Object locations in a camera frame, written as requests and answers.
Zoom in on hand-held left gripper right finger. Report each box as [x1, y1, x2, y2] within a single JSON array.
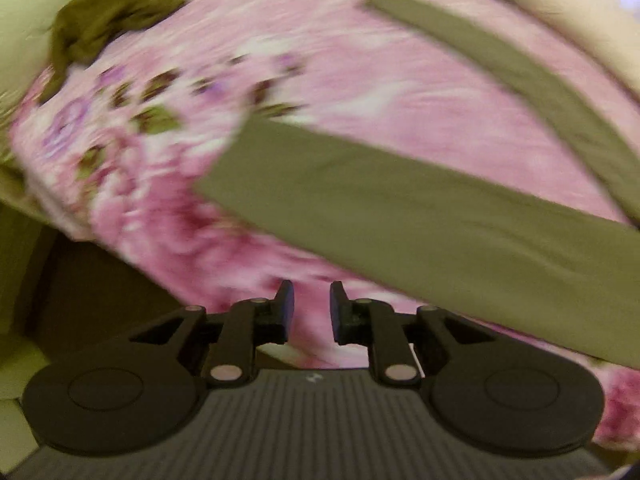
[[329, 281, 501, 387]]

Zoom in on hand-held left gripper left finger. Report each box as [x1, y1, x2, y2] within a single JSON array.
[[129, 280, 296, 389]]

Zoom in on olive green pants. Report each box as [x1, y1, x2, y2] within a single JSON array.
[[195, 0, 640, 368]]

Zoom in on pink floral blanket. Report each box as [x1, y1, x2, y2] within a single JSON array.
[[10, 0, 640, 453]]

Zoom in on dark olive crumpled cloth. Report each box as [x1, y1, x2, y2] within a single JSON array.
[[37, 0, 188, 106]]

